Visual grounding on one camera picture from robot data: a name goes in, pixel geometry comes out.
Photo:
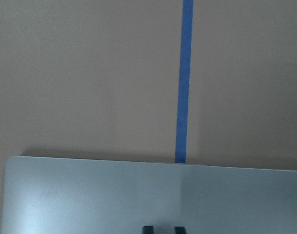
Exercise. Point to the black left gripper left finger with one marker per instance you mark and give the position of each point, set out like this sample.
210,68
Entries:
148,230

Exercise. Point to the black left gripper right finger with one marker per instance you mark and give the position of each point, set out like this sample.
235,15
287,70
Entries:
180,230

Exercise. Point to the brown paper table cover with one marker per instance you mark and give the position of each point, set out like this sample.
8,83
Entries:
98,79

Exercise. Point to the grey closed laptop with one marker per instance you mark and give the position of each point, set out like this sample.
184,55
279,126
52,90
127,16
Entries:
45,195

